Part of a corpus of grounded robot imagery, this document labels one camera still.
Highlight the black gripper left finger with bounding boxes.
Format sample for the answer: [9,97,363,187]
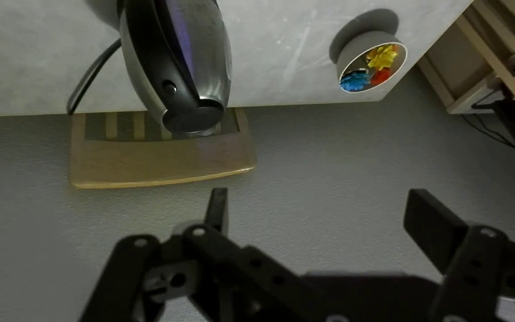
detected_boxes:
[77,185,308,322]

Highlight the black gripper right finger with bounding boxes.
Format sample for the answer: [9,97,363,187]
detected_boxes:
[402,187,515,322]

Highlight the stainless steel electric kettle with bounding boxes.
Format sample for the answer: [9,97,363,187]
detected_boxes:
[116,0,234,137]

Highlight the light wooden slatted chair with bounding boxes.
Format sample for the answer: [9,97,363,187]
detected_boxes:
[68,108,257,191]
[417,0,515,115]

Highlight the red paper flower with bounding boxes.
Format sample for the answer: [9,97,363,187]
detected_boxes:
[368,65,397,85]

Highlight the blue paper flower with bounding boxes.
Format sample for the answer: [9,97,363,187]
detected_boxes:
[340,65,372,92]

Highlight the yellow paper flower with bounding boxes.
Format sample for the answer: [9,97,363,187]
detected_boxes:
[365,42,402,71]

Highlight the beige round bowl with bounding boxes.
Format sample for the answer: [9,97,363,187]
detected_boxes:
[327,6,409,94]

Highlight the black kettle power cord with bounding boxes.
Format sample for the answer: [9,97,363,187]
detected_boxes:
[66,37,123,115]

